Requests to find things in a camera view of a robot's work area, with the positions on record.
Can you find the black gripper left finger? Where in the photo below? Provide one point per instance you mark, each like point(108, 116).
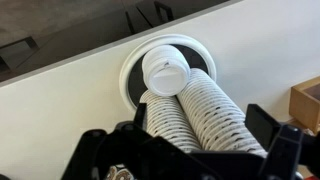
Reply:
point(140, 116)

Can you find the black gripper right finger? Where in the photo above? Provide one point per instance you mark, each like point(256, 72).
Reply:
point(261, 125)

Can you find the left patterned paper cup stack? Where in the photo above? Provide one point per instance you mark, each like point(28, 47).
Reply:
point(166, 119)

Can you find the patterned paper cup stack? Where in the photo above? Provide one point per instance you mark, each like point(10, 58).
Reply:
point(217, 121)
point(166, 119)

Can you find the white round cup tray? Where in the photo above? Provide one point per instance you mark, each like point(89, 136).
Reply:
point(131, 83)

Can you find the wooden snack organizer shelf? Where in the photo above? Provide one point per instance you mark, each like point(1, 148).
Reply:
point(304, 104)

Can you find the right patterned paper cup stack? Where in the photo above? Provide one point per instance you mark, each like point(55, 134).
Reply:
point(217, 121)

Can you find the white cup lid stack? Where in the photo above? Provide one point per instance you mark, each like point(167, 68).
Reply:
point(165, 70)

